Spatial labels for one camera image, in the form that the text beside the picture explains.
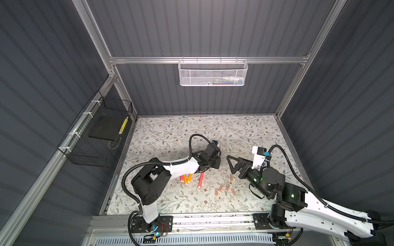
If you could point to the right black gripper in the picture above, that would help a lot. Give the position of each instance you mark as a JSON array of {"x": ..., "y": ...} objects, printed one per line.
[{"x": 245, "y": 166}]

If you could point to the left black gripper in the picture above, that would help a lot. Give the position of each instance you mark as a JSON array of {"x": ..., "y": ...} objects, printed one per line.
[{"x": 217, "y": 162}]

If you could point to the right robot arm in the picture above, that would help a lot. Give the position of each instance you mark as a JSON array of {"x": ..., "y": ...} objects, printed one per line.
[{"x": 296, "y": 207}]

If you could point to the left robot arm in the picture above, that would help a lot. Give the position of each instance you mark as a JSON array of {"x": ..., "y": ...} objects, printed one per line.
[{"x": 150, "y": 182}]

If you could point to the items in white basket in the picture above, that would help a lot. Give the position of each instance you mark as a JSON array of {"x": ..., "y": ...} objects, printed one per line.
[{"x": 229, "y": 80}]

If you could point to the yellow marker in basket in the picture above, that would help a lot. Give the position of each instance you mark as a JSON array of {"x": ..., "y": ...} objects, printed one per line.
[{"x": 123, "y": 126}]

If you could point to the black pad in basket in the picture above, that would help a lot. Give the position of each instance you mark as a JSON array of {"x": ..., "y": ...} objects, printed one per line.
[{"x": 106, "y": 128}]

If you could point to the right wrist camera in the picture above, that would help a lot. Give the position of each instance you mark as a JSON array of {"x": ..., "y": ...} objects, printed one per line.
[{"x": 261, "y": 157}]

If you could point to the white wire mesh basket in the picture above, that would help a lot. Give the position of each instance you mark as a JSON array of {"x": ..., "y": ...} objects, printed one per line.
[{"x": 193, "y": 73}]

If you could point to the black wire basket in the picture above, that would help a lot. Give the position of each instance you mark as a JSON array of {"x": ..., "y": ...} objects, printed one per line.
[{"x": 80, "y": 149}]

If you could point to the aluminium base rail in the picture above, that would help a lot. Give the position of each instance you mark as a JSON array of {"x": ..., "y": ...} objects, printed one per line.
[{"x": 192, "y": 223}]

